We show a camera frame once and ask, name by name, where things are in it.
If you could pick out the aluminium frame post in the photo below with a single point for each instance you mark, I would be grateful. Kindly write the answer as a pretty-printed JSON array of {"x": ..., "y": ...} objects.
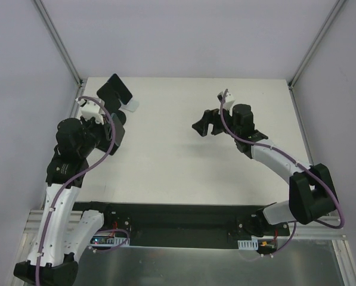
[
  {"x": 327, "y": 24},
  {"x": 57, "y": 40}
]

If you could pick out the black phone blue edge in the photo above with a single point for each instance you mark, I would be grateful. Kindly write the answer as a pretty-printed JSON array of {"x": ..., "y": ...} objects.
[{"x": 122, "y": 91}]

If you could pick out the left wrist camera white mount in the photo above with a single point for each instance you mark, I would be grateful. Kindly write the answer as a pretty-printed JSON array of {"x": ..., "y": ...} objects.
[{"x": 91, "y": 110}]

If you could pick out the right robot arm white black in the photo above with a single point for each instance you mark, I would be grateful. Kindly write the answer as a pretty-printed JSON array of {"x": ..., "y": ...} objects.
[{"x": 311, "y": 190}]

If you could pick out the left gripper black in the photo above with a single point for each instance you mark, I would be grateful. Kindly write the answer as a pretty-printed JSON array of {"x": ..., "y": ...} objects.
[{"x": 114, "y": 128}]

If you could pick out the black round base phone holder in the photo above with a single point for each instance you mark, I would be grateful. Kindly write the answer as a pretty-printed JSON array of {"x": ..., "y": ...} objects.
[{"x": 121, "y": 117}]

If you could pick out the right white cable duct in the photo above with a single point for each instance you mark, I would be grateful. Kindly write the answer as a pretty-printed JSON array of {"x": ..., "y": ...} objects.
[{"x": 248, "y": 244}]

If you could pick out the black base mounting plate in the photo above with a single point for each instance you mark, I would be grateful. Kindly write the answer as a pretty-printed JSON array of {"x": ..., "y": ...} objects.
[{"x": 179, "y": 226}]

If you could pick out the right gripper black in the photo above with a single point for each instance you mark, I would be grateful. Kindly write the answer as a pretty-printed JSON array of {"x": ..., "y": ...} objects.
[{"x": 217, "y": 120}]

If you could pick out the white folding phone stand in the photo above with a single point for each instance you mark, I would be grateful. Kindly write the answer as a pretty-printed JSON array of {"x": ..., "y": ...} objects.
[{"x": 129, "y": 104}]

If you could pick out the left aluminium frame post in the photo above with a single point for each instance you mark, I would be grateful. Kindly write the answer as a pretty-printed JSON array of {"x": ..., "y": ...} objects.
[{"x": 57, "y": 40}]

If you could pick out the black phone teal edge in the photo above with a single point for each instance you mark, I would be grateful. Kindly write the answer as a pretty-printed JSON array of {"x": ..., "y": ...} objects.
[{"x": 119, "y": 129}]

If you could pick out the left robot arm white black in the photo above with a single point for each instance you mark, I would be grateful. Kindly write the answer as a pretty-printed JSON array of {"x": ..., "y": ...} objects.
[{"x": 54, "y": 256}]

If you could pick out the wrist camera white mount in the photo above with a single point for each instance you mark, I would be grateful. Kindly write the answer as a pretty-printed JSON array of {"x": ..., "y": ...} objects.
[
  {"x": 91, "y": 110},
  {"x": 226, "y": 100}
]

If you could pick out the black folding phone stand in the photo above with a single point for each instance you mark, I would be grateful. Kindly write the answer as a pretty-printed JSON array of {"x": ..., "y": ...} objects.
[{"x": 105, "y": 145}]

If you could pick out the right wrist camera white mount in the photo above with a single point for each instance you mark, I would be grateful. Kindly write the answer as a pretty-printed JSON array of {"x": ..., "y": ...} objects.
[{"x": 226, "y": 100}]

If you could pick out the right aluminium frame post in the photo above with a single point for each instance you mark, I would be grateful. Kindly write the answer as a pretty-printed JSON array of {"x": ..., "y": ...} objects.
[{"x": 327, "y": 24}]

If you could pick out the left white cable duct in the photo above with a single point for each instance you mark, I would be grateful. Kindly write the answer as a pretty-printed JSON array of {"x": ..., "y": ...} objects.
[{"x": 108, "y": 242}]

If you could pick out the white cable duct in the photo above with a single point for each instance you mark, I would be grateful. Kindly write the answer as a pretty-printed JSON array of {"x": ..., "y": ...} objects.
[
  {"x": 248, "y": 244},
  {"x": 108, "y": 242}
]

